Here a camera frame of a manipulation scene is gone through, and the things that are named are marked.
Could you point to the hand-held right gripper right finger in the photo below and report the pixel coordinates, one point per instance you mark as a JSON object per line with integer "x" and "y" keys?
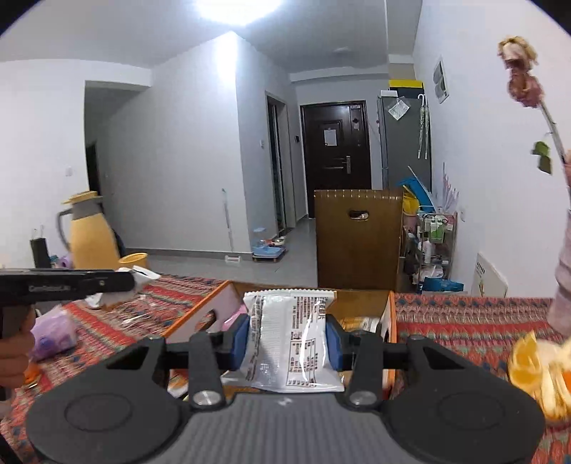
{"x": 334, "y": 346}

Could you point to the yellow thermos jug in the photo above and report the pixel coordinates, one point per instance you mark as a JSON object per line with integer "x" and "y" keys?
{"x": 91, "y": 236}

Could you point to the person's left hand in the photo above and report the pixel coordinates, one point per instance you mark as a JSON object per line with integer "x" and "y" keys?
{"x": 13, "y": 357}

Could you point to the brown cardboard box lid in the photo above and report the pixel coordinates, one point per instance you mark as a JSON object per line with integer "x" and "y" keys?
{"x": 357, "y": 250}

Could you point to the yellow flat box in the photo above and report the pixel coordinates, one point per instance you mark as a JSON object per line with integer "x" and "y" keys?
{"x": 406, "y": 84}

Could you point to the white folded umbrella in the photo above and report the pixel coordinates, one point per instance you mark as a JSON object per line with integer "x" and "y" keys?
{"x": 423, "y": 129}

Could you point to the dark entrance door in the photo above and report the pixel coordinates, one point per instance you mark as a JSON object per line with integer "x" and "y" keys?
{"x": 334, "y": 169}

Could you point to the white wall heater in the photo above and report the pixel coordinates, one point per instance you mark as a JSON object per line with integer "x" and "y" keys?
{"x": 488, "y": 276}

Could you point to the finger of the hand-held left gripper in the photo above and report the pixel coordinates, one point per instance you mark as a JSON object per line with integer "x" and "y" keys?
{"x": 117, "y": 282}

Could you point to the metal storage rack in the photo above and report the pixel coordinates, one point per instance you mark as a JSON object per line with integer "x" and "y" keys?
{"x": 435, "y": 250}

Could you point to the purple tissue pack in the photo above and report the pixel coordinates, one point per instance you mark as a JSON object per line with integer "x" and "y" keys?
{"x": 53, "y": 334}

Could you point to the ceiling light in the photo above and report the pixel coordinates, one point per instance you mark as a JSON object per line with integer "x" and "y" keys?
{"x": 241, "y": 9}

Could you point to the blue bag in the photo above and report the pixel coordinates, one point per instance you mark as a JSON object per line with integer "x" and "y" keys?
{"x": 441, "y": 285}

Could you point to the grey refrigerator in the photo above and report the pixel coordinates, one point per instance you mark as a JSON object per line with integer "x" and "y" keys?
{"x": 401, "y": 147}

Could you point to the patterned red tablecloth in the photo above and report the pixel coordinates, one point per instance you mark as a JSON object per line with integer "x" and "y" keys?
{"x": 450, "y": 321}

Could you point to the dried flower stem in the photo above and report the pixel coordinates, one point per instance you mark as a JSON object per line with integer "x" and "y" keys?
{"x": 519, "y": 84}

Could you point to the white crumpled tissue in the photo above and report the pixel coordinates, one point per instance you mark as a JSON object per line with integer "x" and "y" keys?
{"x": 143, "y": 274}

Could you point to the pink vase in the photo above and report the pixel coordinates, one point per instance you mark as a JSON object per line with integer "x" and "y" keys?
{"x": 563, "y": 290}

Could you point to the orange cardboard box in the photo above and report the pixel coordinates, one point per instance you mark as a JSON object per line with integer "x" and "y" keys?
{"x": 214, "y": 303}

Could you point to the blue plastic board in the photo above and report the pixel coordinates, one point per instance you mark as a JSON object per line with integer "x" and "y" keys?
{"x": 417, "y": 187}

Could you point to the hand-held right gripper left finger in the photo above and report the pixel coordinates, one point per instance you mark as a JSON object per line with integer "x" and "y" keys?
{"x": 238, "y": 341}

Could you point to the purple paper decoration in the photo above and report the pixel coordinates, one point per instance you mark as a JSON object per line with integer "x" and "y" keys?
{"x": 449, "y": 185}

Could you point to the black paper bag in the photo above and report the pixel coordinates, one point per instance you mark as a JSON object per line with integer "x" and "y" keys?
{"x": 40, "y": 252}

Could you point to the white snack packet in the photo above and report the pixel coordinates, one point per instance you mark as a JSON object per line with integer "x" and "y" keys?
{"x": 285, "y": 339}

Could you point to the blue pet feeder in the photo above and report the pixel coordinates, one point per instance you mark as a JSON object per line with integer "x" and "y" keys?
{"x": 267, "y": 250}

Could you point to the yellow cup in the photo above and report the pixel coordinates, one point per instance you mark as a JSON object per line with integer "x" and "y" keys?
{"x": 134, "y": 261}

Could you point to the clear plastic bag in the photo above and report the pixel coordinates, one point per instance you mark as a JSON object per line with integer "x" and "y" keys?
{"x": 398, "y": 109}

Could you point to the white wall outlet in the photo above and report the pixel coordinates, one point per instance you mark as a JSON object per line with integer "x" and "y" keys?
{"x": 463, "y": 215}

